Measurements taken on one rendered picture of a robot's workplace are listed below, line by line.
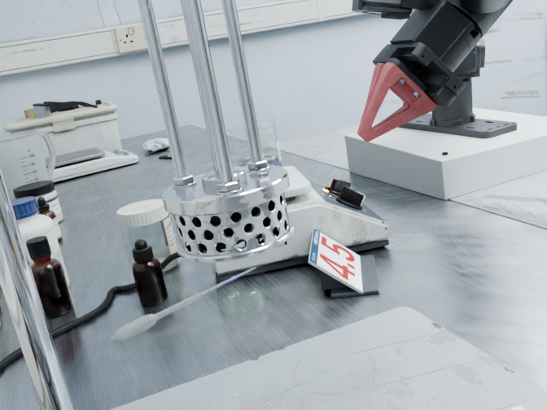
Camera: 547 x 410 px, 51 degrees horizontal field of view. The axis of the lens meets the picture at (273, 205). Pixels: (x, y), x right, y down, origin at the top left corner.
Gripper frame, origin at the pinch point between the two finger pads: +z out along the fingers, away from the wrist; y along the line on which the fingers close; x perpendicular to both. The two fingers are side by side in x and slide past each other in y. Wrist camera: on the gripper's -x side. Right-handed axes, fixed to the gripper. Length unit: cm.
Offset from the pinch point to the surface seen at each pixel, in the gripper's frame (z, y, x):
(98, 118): 35, -110, -27
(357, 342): 14.6, 20.3, 3.5
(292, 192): 9.9, 0.3, -2.2
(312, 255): 13.0, 8.1, 1.1
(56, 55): 32, -144, -51
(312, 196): 9.1, -1.8, 0.5
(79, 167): 43, -86, -22
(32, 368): 22.6, 32.1, -16.1
